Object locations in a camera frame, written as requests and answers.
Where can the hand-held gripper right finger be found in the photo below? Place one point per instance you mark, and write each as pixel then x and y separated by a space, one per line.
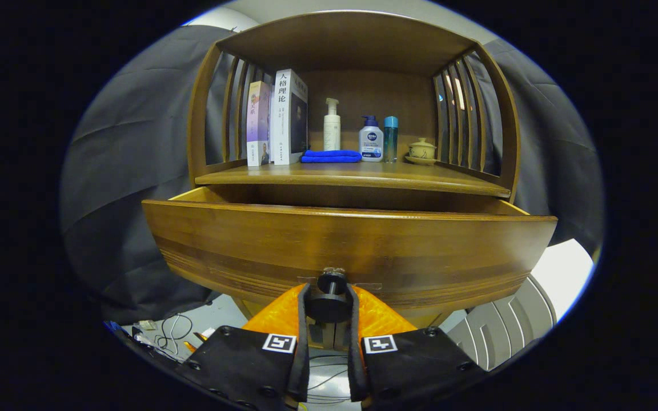
pixel 414 359

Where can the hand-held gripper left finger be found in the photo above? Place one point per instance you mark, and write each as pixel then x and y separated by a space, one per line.
pixel 249 359

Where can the black round drawer knob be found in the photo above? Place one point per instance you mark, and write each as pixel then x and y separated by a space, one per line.
pixel 330 307

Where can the brown wooden drawer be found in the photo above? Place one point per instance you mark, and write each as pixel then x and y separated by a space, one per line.
pixel 334 245

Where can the wooden cabinet countertop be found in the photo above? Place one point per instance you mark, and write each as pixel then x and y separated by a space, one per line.
pixel 352 174

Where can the brown wooden cabinet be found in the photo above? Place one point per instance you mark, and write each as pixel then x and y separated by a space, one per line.
pixel 340 45

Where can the white grey appliance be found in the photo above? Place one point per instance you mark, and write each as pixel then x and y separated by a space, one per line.
pixel 563 268

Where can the beige lidded teacup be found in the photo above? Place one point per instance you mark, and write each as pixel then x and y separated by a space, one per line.
pixel 421 151

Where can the teal slim bottle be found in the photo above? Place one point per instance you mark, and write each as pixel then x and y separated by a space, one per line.
pixel 390 142

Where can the blue folded cloth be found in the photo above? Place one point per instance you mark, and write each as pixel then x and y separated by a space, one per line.
pixel 332 156

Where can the white bottle with blue pump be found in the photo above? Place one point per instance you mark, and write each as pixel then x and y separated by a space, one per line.
pixel 370 142

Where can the purple book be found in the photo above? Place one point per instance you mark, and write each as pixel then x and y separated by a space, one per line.
pixel 257 125

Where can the white thick book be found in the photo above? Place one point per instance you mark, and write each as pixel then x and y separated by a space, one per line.
pixel 281 120

